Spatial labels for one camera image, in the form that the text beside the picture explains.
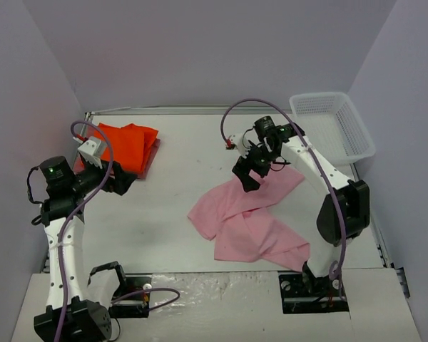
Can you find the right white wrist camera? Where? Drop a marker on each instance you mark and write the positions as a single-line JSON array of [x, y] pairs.
[[239, 142]]

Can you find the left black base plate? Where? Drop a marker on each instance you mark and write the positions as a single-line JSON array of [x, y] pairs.
[[136, 306]]

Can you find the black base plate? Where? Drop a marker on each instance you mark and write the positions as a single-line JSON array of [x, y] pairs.
[[298, 296], [136, 306]]

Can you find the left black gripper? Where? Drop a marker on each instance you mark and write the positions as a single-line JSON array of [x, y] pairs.
[[115, 177]]

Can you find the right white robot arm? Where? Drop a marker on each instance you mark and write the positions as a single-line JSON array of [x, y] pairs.
[[345, 209]]

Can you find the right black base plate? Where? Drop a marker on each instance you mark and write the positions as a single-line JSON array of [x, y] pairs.
[[298, 296]]

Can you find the folded orange t shirt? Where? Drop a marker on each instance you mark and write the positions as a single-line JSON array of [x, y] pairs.
[[131, 144]]

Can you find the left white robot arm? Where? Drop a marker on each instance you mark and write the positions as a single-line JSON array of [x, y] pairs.
[[77, 307]]

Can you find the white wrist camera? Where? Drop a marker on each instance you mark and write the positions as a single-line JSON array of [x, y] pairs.
[[92, 150], [239, 142]]

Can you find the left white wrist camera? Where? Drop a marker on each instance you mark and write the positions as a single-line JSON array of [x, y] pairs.
[[92, 150]]

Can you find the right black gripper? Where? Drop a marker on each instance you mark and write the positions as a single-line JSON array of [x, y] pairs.
[[249, 165]]

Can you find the white plastic basket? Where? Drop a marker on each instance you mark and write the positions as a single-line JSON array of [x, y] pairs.
[[333, 125]]

